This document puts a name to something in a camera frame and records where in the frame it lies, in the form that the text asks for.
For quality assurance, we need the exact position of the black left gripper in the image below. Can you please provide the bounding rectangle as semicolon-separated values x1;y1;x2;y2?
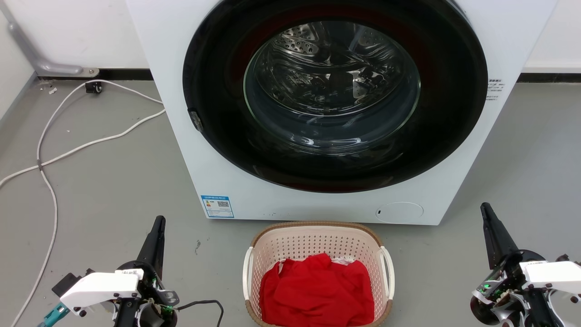
113;216;180;327

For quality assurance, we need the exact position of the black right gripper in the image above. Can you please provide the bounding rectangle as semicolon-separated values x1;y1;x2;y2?
469;203;566;327

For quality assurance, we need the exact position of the beige plastic laundry basket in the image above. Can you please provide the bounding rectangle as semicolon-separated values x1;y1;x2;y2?
242;221;395;327

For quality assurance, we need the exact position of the blue energy label sticker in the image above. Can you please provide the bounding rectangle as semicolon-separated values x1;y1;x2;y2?
201;195;235;219

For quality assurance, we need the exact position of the white front-loading washing machine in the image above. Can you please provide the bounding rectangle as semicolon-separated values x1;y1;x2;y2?
125;0;558;226

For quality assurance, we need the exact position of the round white filter cover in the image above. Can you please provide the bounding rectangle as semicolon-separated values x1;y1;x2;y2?
375;202;424;224

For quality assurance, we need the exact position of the black round washer door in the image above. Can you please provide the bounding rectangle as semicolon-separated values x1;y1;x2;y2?
182;0;488;193

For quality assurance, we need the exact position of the grey door latch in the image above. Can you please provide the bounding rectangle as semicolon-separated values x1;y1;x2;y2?
188;109;204;133

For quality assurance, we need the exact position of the red garment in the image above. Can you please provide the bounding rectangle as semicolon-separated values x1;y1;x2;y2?
259;253;375;327

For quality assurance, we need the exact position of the grey drain pipe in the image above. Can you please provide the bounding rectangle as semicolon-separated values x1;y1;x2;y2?
0;5;100;77

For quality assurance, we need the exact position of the steel washer drum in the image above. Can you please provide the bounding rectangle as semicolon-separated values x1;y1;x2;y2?
244;20;421;156

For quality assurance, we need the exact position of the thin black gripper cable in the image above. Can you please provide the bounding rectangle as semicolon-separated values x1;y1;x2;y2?
175;299;225;327

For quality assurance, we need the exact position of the long white floor cable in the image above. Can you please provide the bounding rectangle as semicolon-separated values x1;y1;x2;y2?
10;79;164;327
0;108;167;188

